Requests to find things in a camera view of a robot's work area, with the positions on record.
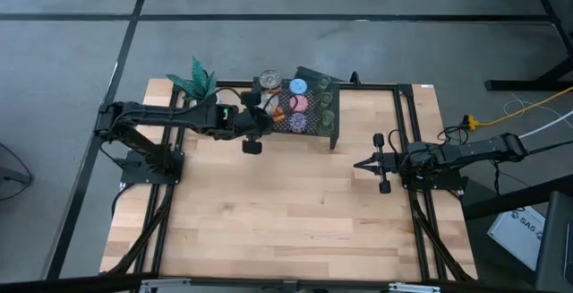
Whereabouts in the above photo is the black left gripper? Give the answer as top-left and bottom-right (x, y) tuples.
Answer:
(236, 76), (279, 155)

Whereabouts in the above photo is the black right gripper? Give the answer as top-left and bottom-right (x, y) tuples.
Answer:
(353, 134), (403, 194)

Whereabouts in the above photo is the pink patterned candle tin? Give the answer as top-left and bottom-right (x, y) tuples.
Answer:
(288, 95), (310, 115)

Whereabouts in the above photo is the blue patterned candle tin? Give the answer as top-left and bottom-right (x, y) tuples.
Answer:
(287, 77), (309, 97)

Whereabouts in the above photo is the dark floral candle tin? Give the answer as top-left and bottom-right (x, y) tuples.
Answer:
(288, 113), (309, 134)

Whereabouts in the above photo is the black mesh metal rack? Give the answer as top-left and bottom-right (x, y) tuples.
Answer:
(244, 75), (341, 151)

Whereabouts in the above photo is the black wedge plate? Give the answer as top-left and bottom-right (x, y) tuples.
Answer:
(294, 65), (348, 83)

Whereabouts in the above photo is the snake plant in white pot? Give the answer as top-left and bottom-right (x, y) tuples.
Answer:
(166, 56), (224, 106)

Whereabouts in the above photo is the white cardboard box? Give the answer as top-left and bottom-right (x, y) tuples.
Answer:
(486, 205), (548, 271)

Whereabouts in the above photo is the dark grey case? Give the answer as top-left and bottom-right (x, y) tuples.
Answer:
(535, 189), (573, 293)

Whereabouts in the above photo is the dark grey floor bar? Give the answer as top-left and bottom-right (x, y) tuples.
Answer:
(0, 166), (27, 185)

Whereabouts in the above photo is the black rig crossbar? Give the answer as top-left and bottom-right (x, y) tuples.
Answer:
(0, 272), (573, 293)

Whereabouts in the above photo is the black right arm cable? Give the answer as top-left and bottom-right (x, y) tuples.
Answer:
(387, 125), (470, 159)

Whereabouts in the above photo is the black aluminium table frame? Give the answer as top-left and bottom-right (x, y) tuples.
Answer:
(100, 71), (478, 283)

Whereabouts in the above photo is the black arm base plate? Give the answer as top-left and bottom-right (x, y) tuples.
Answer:
(400, 169), (469, 192)
(120, 149), (184, 185)

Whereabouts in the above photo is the yellow extension cable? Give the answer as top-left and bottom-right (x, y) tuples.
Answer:
(463, 85), (573, 132)

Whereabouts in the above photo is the silver metal bracket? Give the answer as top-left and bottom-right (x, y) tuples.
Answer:
(388, 282), (442, 293)
(138, 278), (193, 293)

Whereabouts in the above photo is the black desk leg frame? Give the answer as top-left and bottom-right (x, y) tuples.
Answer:
(485, 0), (573, 92)

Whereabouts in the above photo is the white floor cable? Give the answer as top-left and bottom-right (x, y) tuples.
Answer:
(518, 110), (573, 140)

